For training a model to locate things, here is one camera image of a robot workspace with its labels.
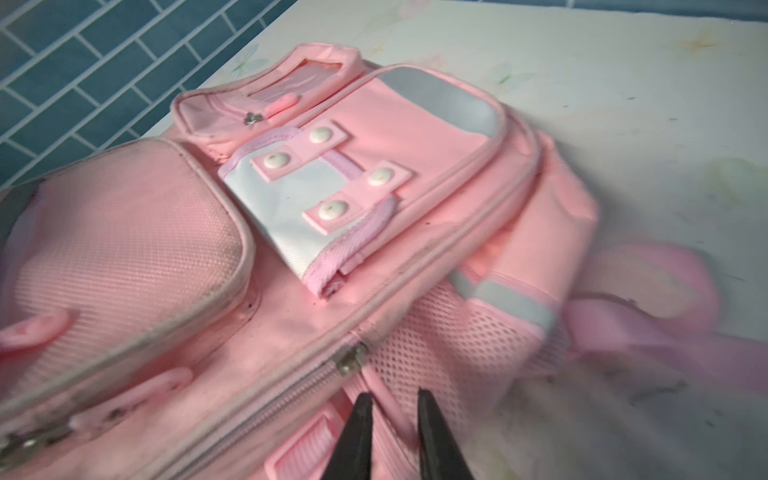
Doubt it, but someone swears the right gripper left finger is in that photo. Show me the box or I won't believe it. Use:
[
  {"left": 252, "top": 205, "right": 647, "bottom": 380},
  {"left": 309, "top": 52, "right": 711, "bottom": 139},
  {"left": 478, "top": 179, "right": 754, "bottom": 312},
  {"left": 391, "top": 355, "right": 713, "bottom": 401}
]
[{"left": 321, "top": 392, "right": 374, "bottom": 480}]

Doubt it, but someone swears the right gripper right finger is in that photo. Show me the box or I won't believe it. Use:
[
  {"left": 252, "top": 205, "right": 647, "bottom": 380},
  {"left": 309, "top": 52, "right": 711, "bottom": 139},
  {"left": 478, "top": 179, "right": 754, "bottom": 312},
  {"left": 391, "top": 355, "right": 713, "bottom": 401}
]
[{"left": 417, "top": 389, "right": 474, "bottom": 480}]

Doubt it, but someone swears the pink student backpack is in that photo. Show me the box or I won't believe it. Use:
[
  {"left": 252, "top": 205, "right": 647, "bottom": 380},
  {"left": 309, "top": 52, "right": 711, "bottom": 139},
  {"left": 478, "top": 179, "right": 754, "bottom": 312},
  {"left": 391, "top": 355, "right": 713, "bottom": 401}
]
[{"left": 1, "top": 43, "right": 767, "bottom": 479}]

